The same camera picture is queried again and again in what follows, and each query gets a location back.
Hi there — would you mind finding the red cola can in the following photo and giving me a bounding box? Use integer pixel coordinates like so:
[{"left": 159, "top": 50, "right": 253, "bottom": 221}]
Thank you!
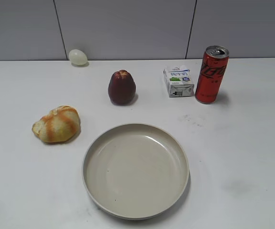
[{"left": 195, "top": 45, "right": 229, "bottom": 104}]

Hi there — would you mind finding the beige round plate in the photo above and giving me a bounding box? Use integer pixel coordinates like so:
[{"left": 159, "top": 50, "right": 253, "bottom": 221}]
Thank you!
[{"left": 82, "top": 123, "right": 190, "bottom": 220}]

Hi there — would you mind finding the dark red wax apple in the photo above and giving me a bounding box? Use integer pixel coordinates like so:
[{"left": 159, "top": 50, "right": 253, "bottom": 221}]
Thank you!
[{"left": 108, "top": 70, "right": 136, "bottom": 105}]

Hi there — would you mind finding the small white milk carton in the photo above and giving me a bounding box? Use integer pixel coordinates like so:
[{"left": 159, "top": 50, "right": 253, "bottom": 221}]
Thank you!
[{"left": 163, "top": 65, "right": 194, "bottom": 97}]

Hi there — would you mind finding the orange striped bread roll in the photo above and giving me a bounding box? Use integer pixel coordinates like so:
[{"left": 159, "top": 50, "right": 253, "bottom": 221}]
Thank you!
[{"left": 32, "top": 105, "right": 80, "bottom": 143}]

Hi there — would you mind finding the pale white egg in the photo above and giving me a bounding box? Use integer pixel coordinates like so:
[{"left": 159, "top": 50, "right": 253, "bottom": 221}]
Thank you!
[{"left": 68, "top": 49, "right": 88, "bottom": 65}]

